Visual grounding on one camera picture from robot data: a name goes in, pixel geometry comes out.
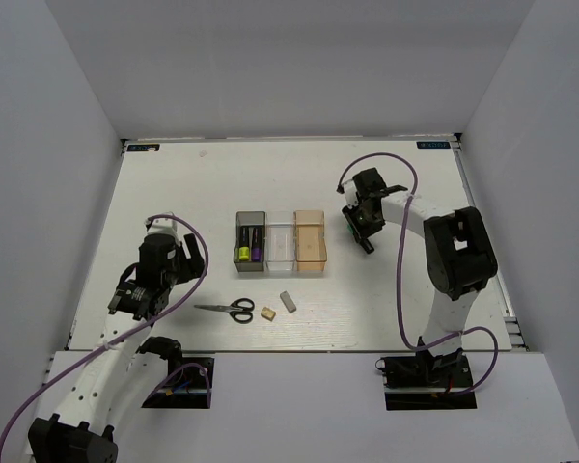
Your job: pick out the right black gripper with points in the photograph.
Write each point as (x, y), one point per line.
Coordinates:
(361, 231)

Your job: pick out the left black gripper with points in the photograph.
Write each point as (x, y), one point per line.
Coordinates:
(190, 269)

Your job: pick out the yellow highlighter marker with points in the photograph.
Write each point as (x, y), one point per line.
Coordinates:
(243, 250)

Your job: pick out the purple highlighter marker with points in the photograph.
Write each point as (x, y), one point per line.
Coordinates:
(256, 244)

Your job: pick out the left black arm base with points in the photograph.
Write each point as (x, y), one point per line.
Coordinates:
(187, 387)

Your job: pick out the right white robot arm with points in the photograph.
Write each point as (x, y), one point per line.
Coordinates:
(459, 255)

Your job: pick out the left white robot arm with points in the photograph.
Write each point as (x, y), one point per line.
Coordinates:
(83, 428)

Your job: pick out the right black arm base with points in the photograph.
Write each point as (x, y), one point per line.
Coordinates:
(409, 386)

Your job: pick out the orange transparent container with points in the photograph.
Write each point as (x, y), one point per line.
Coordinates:
(310, 246)

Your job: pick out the grey transparent container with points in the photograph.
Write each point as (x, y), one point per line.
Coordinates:
(251, 219)

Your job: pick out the clear transparent container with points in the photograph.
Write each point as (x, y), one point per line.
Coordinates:
(280, 246)

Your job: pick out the grey rectangular eraser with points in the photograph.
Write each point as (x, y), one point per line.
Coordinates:
(288, 302)

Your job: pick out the right blue table label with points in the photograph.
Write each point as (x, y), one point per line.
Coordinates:
(433, 145)

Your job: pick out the blue table label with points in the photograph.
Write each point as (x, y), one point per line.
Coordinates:
(143, 148)
(433, 145)

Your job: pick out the left blue table label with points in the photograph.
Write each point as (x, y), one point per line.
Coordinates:
(143, 148)

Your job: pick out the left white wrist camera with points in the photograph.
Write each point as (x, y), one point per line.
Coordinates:
(163, 224)

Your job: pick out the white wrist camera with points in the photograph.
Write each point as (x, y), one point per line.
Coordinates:
(163, 224)
(349, 191)

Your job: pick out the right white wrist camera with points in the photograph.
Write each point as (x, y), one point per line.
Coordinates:
(349, 191)

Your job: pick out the black handled scissors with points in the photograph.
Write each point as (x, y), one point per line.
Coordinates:
(240, 310)

